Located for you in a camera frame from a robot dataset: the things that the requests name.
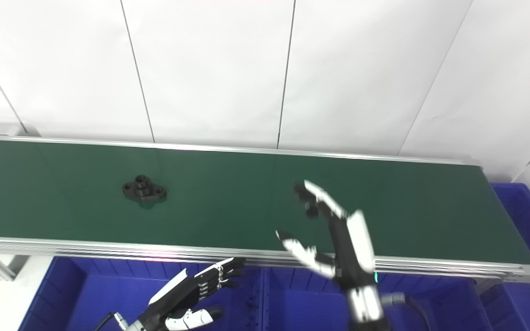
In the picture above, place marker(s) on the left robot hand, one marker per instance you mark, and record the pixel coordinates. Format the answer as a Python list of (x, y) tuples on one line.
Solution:
[(187, 292)]

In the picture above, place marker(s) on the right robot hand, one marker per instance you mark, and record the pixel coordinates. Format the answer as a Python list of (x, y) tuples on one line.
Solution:
[(350, 248)]

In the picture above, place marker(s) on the black flange part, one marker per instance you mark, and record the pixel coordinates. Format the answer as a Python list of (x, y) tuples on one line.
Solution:
[(144, 189)]

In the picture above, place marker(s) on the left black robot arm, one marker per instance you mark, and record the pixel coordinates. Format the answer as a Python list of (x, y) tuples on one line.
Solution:
[(138, 326)]

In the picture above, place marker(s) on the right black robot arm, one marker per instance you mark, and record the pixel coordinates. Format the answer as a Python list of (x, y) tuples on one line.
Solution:
[(366, 308)]

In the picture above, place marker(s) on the green conveyor belt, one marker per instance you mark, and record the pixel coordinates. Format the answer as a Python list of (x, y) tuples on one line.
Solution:
[(108, 248), (246, 197)]

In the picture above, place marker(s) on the aluminium conveyor leg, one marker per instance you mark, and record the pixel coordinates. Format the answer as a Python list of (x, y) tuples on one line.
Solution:
[(2, 264)]

